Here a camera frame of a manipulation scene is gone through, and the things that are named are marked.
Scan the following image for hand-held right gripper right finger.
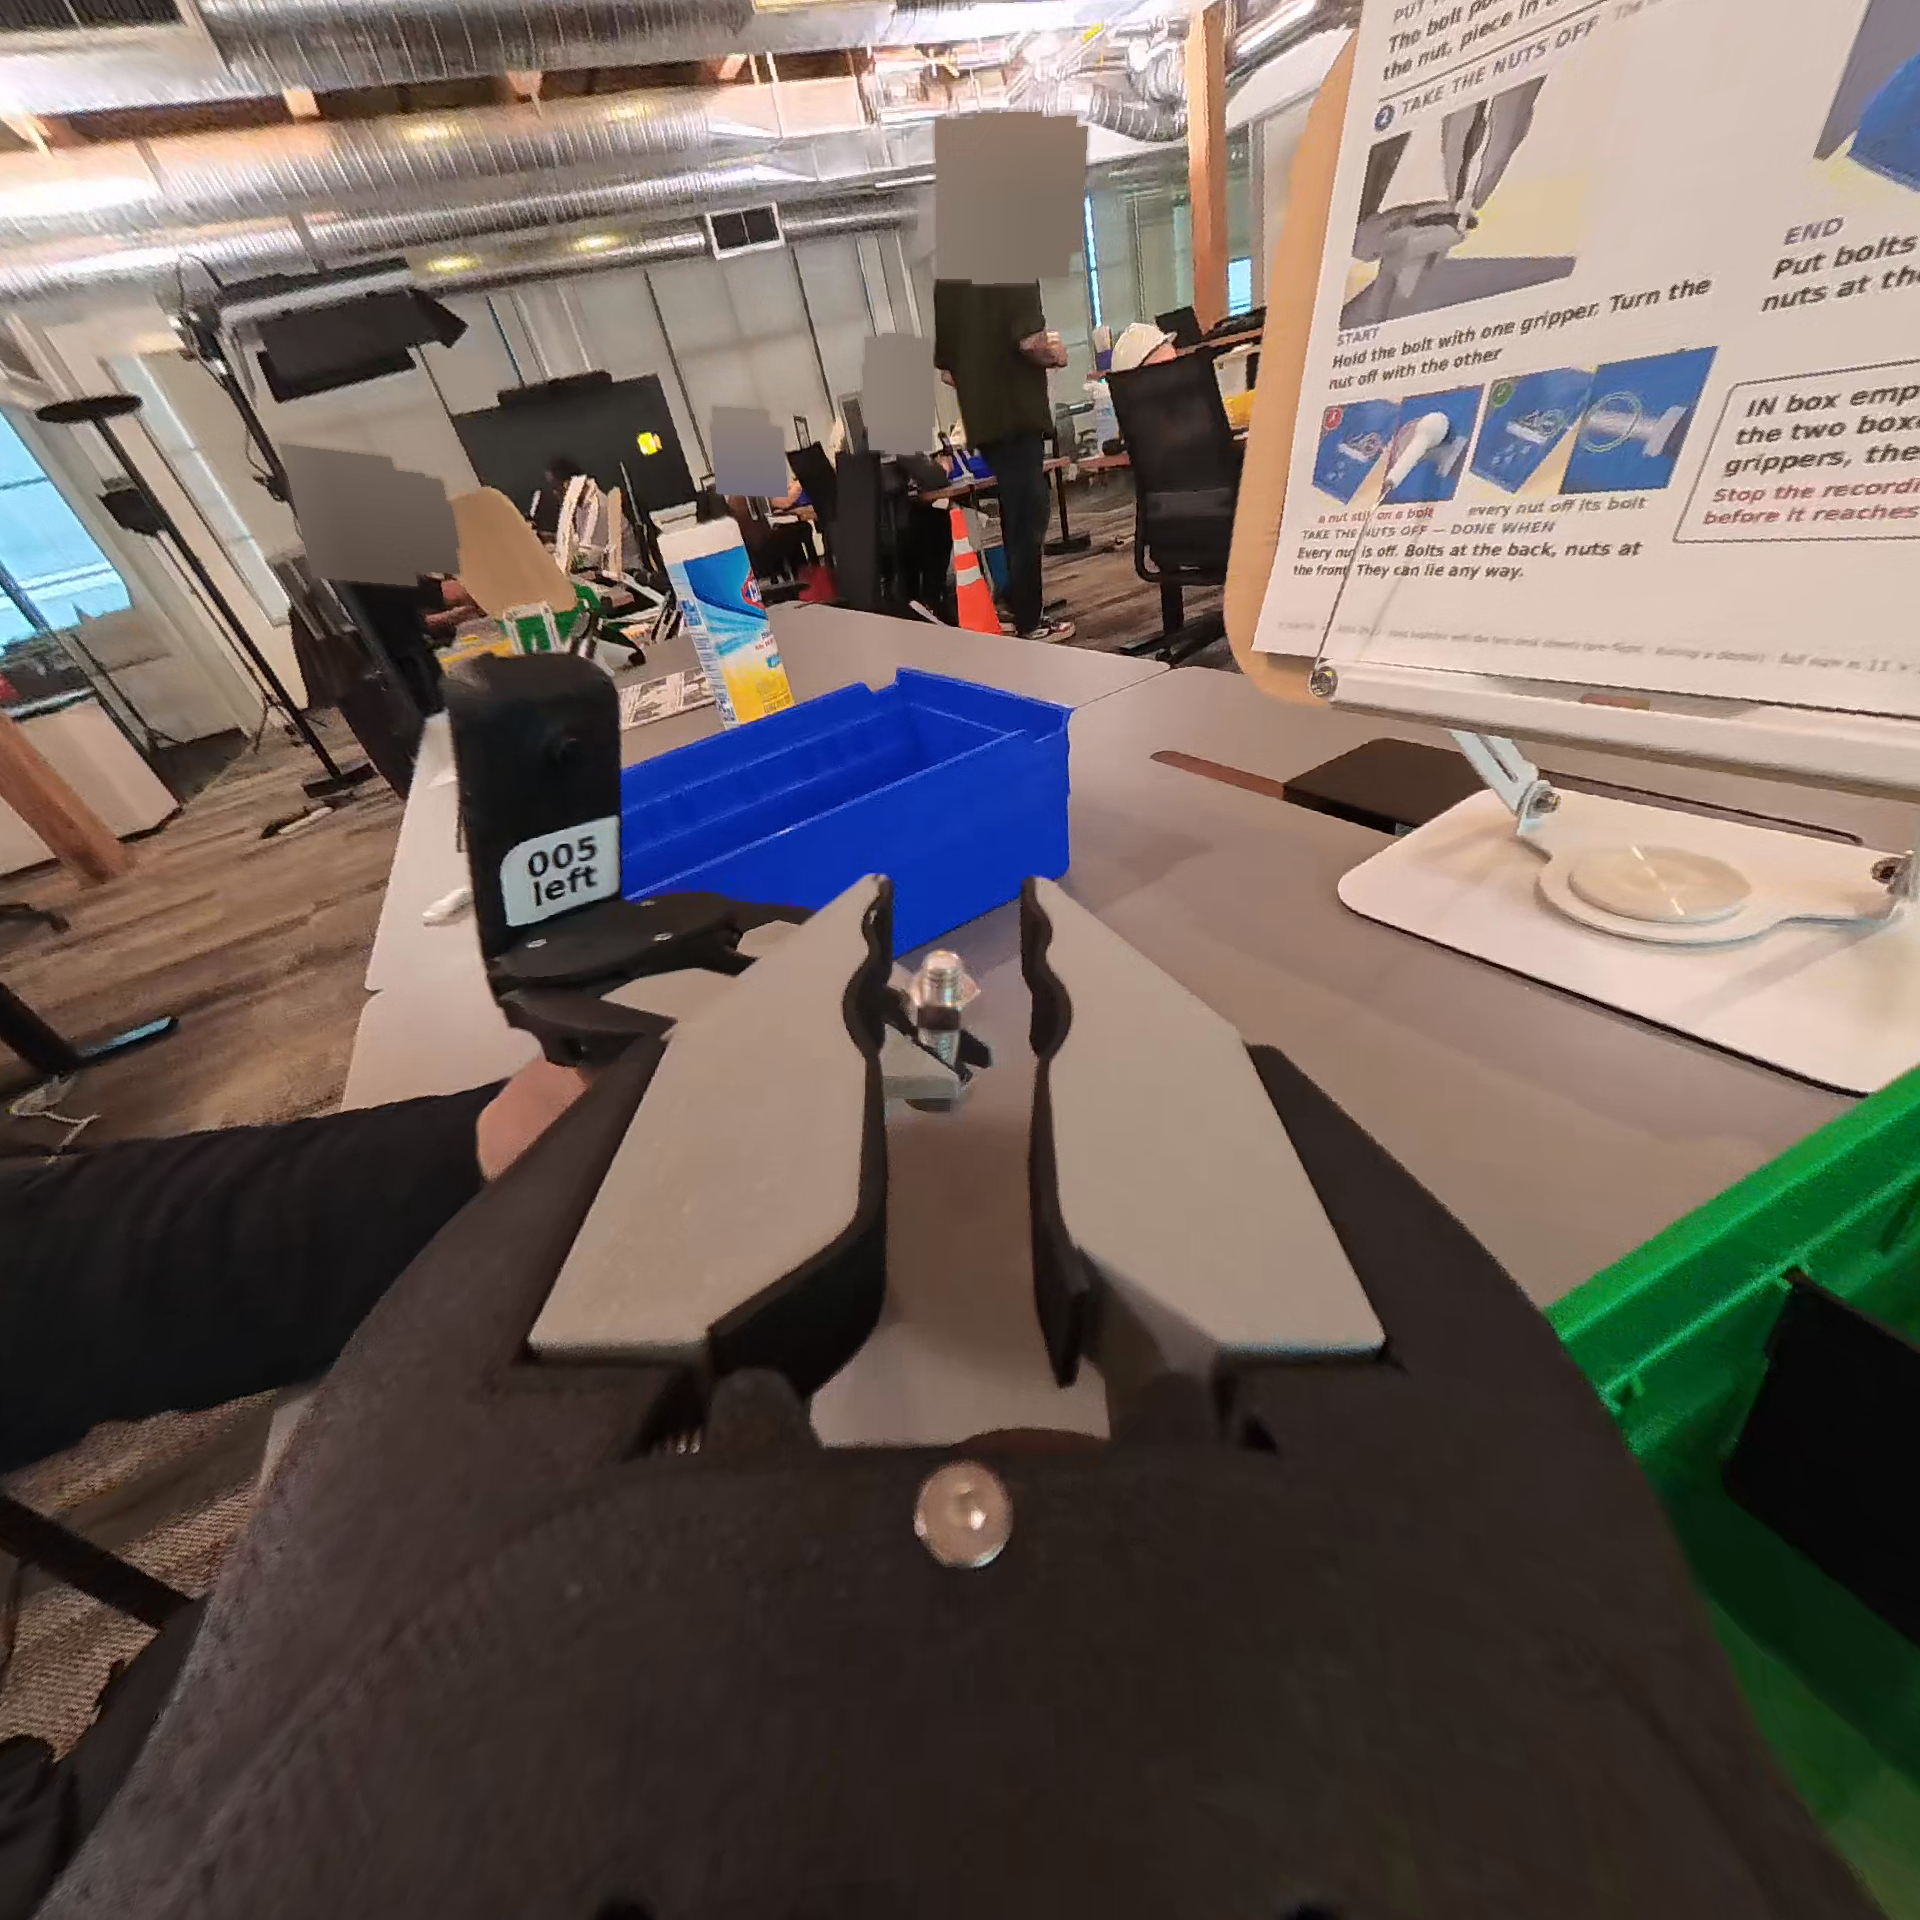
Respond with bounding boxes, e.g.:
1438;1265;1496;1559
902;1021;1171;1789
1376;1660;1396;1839
1020;879;1390;1391

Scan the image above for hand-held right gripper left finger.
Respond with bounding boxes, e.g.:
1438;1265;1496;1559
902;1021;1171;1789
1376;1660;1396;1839
525;874;895;1397

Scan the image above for blue plastic bin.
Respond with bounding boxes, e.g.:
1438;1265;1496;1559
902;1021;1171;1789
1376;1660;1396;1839
620;668;1073;954

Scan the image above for steel hex bolt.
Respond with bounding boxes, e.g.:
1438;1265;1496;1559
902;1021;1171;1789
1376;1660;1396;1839
912;948;995;1075

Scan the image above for green plastic bin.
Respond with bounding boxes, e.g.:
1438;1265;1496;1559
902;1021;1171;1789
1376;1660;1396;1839
1544;1066;1920;1920

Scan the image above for person's left forearm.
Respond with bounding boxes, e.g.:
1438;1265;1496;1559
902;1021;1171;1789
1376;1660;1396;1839
0;1079;505;1479

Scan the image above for person's left hand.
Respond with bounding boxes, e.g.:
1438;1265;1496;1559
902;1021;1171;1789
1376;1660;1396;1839
477;1056;593;1180

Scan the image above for wooden board stand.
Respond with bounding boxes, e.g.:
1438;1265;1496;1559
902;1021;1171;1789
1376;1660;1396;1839
451;488;577;618

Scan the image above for white disinfecting wipes canister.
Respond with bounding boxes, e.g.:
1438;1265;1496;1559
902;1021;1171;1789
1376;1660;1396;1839
660;522;797;730

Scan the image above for black softbox light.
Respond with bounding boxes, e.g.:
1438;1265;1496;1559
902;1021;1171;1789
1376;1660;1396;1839
256;288;471;405

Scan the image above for black office chair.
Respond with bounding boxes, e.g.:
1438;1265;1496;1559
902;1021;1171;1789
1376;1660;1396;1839
1105;353;1248;664

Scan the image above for printed instruction sheet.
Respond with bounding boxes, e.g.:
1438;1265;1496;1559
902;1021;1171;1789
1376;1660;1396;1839
1252;0;1920;700

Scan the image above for black wall screen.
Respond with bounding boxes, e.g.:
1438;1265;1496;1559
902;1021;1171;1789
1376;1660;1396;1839
452;375;699;519

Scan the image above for dark desk cable cover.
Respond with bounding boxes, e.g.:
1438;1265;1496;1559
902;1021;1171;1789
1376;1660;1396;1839
1151;739;1899;841

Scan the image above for silver air duct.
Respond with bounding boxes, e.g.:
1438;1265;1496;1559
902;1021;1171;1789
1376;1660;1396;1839
0;112;940;295
193;0;1203;77

